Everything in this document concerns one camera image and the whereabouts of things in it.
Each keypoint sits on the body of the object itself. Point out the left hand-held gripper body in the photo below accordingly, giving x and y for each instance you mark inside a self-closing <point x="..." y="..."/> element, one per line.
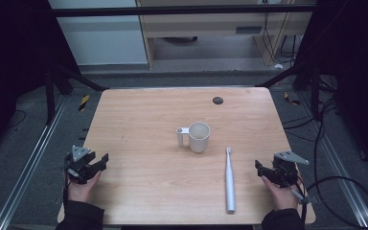
<point x="78" y="164"/>

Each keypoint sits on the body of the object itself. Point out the small white floor object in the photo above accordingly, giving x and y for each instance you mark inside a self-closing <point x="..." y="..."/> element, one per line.
<point x="278" y="66"/>

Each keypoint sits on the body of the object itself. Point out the black horizontal frame bar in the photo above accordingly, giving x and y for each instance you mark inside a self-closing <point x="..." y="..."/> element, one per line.
<point x="172" y="10"/>

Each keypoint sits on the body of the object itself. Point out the aluminium floor rail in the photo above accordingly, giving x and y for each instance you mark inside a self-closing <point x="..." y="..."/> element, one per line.
<point x="28" y="166"/>
<point x="341" y="166"/>

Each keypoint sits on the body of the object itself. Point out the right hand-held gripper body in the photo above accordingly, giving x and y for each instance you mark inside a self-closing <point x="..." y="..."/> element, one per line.
<point x="287" y="169"/>

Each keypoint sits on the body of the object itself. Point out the wooden desk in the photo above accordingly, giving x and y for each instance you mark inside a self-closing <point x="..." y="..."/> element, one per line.
<point x="204" y="27"/>

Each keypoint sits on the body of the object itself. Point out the black metal stand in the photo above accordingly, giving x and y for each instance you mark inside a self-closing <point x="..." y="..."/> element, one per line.
<point x="49" y="96"/>
<point x="314" y="92"/>

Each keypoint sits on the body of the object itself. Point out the person's right hand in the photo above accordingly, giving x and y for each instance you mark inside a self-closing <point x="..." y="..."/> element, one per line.
<point x="281" y="196"/>

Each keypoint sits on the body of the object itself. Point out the white cabinet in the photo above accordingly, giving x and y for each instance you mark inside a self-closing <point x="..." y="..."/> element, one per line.
<point x="102" y="41"/>

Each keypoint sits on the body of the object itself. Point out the person's left hand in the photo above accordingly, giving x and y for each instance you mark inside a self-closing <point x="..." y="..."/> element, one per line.
<point x="81" y="190"/>

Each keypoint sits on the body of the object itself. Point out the white electric toothbrush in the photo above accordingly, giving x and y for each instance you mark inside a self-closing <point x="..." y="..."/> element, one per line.
<point x="230" y="182"/>

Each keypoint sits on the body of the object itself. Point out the dark round table grommet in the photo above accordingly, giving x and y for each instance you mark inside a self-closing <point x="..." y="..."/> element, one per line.
<point x="218" y="100"/>

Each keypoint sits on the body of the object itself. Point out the yellow black hazard tape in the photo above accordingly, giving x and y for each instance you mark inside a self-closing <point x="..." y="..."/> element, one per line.
<point x="83" y="103"/>
<point x="291" y="99"/>

